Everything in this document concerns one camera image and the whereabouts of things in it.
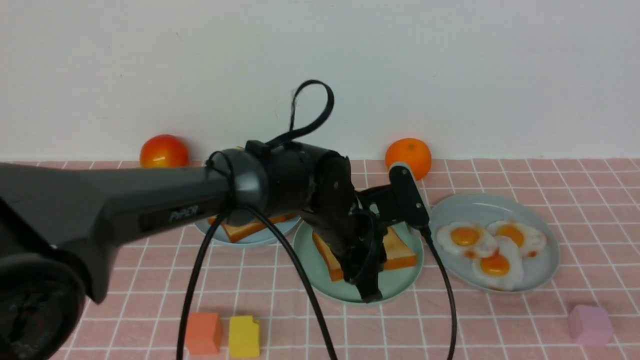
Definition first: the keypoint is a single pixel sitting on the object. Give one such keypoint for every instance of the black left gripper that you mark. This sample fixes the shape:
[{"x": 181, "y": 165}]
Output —
[{"x": 345, "y": 223}]

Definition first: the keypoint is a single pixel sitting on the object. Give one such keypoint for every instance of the toast slice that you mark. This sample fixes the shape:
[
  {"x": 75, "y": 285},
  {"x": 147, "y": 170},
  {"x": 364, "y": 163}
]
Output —
[
  {"x": 398, "y": 255},
  {"x": 245, "y": 227}
]

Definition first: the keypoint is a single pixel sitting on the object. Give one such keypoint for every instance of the fried egg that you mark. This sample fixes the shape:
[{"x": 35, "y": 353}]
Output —
[
  {"x": 530, "y": 241},
  {"x": 503, "y": 270},
  {"x": 466, "y": 239}
]

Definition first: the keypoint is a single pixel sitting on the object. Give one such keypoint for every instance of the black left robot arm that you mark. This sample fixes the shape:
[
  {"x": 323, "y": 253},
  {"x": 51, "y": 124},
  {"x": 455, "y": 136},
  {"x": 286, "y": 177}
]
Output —
[{"x": 61, "y": 229}]

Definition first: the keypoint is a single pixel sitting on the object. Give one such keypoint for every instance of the green centre plate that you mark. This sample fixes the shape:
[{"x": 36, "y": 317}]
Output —
[{"x": 391, "y": 282}]

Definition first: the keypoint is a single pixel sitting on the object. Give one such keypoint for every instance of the light blue bread plate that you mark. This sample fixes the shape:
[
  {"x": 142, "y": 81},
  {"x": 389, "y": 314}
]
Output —
[{"x": 260, "y": 235}]

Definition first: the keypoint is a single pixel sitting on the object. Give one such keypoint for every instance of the grey-blue egg plate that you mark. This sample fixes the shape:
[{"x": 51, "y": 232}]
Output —
[{"x": 484, "y": 209}]

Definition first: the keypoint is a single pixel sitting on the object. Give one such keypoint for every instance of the orange fruit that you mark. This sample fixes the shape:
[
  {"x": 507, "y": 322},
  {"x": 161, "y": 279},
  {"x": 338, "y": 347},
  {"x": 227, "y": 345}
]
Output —
[{"x": 414, "y": 152}]

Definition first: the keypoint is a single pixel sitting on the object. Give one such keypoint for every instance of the yellow block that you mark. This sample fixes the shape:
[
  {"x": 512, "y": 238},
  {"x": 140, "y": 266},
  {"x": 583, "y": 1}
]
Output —
[{"x": 244, "y": 337}]

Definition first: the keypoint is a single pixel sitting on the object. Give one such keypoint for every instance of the orange block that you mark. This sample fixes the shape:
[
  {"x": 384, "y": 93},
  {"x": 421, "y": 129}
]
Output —
[{"x": 204, "y": 332}]

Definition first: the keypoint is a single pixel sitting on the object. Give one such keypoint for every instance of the pink checkered tablecloth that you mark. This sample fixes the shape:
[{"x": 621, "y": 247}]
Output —
[{"x": 591, "y": 206}]

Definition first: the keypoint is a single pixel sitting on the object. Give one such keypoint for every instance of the red apple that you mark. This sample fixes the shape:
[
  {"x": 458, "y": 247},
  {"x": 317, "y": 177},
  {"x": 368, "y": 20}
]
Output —
[{"x": 164, "y": 151}]

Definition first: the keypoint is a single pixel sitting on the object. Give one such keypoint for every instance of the pink block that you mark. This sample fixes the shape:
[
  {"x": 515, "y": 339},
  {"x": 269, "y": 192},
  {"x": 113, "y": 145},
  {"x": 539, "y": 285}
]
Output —
[{"x": 590, "y": 326}]

